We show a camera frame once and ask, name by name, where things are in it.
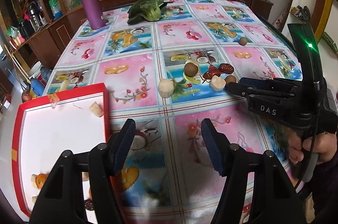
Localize red jujube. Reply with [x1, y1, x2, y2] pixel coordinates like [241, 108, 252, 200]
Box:
[84, 198, 94, 211]
[218, 63, 234, 74]
[202, 65, 222, 80]

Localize white yam piece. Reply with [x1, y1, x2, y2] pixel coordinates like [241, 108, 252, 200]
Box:
[30, 174, 38, 188]
[158, 78, 175, 99]
[210, 75, 226, 92]

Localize right hand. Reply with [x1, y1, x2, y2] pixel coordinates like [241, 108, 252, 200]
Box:
[288, 131, 338, 165]

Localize brown longan near yam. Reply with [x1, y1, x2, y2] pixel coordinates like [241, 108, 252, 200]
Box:
[225, 75, 237, 86]

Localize brown longan far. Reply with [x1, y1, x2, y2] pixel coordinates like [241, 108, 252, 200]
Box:
[238, 37, 248, 46]

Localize brown longan large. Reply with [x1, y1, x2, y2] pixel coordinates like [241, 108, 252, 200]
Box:
[184, 62, 199, 77]

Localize colourful fruit print tablecloth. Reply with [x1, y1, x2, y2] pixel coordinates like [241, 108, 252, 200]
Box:
[45, 0, 302, 223]

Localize red white tray box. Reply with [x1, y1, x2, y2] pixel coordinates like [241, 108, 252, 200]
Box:
[11, 83, 110, 217]

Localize orange tangerine in tray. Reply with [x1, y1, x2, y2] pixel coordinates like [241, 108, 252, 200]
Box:
[35, 173, 48, 190]

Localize blue thermos on floor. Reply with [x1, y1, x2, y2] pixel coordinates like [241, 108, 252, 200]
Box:
[30, 77, 45, 96]

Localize green leafy vegetable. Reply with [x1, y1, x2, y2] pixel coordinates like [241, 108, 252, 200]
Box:
[127, 0, 167, 25]

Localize wooden side counter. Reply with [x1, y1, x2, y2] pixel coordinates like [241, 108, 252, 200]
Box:
[10, 7, 86, 70]

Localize green plastic bottle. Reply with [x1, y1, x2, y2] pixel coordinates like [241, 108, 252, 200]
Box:
[49, 0, 63, 19]

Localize purple thermos bottle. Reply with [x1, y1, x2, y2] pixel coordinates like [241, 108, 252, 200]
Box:
[81, 0, 105, 30]

